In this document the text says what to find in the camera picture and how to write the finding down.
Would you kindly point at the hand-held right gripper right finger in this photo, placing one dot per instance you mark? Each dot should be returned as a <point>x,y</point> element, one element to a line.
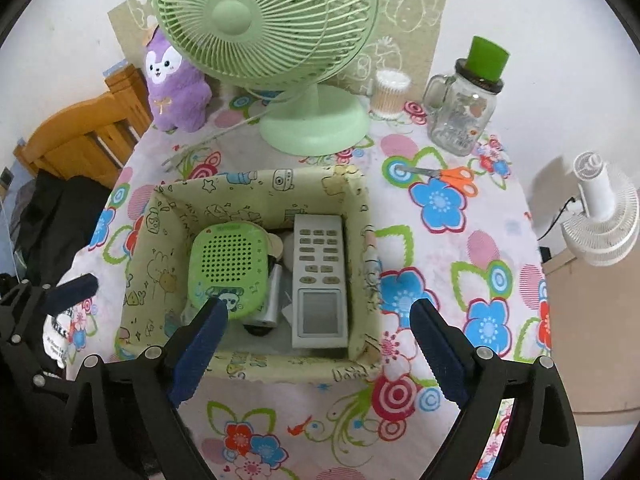
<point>440,355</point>

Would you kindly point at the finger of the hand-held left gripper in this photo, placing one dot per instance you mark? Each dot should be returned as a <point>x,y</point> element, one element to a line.
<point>75,287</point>
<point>20,300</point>

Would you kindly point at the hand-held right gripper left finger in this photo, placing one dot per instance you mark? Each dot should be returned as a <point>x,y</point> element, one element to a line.
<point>200,350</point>

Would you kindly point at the yellow-green printed cardboard box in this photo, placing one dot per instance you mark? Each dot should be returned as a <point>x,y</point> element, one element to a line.
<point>280,365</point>

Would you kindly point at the silver slim device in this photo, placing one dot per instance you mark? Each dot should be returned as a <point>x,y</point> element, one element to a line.
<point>270,295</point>

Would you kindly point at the green perforated device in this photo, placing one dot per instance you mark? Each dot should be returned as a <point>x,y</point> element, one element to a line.
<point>225,260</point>

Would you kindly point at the round cream hedgehog coaster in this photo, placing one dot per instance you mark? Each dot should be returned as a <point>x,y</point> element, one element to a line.
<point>276,247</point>

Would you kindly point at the white remote control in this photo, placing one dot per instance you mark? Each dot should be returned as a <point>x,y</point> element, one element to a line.
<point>320,260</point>

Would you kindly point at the black cloth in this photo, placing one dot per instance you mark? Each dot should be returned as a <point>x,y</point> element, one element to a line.
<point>65,220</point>

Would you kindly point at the floral tablecloth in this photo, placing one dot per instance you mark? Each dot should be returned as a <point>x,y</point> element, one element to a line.
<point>430,240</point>

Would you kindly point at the wooden chair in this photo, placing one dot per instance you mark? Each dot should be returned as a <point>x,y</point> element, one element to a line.
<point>75,135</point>

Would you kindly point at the white circulator fan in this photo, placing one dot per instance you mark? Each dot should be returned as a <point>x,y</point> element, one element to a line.
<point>600,225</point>

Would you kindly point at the purple plush toy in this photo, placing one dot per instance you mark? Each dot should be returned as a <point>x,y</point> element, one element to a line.
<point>175,100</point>

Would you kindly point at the blue patterned paper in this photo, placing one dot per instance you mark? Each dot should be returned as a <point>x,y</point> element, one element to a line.
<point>116,67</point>

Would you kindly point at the glass jar mug green lid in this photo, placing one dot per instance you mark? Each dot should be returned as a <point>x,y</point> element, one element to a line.
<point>460,120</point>

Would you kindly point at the cotton swab container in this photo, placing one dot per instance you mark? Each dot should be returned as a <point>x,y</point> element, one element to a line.
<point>389,97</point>

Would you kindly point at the green desk fan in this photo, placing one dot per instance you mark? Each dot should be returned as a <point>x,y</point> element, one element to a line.
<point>230,15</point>

